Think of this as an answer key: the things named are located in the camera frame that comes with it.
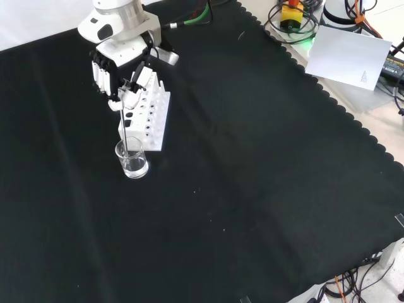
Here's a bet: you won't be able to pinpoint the black floor cables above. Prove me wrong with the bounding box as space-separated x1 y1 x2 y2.
324 261 404 303

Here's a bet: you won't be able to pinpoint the green cable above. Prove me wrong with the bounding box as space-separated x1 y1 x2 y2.
170 0 213 30

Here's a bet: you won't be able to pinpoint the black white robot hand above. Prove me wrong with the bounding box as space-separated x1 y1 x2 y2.
89 37 158 112

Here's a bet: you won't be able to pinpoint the clear glass rod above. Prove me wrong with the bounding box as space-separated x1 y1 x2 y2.
120 100 129 159

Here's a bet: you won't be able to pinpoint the black power adapter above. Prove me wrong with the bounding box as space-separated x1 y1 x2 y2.
379 52 404 80

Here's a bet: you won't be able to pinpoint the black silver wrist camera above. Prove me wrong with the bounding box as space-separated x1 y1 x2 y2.
140 30 180 67

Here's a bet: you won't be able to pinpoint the clear glass beaker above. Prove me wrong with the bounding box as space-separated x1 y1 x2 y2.
114 136 150 180

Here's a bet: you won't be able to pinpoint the orange cable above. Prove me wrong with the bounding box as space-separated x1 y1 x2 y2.
348 0 384 40

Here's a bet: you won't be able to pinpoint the pale board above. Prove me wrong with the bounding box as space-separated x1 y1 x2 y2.
305 25 393 93

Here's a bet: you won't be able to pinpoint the yellow stop button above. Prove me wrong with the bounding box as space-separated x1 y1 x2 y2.
280 0 306 31

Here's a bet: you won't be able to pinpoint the white test tube rack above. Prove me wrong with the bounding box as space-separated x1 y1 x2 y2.
117 71 172 153

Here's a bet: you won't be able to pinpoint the black bench cloth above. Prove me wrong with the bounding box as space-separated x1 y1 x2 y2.
0 0 404 303

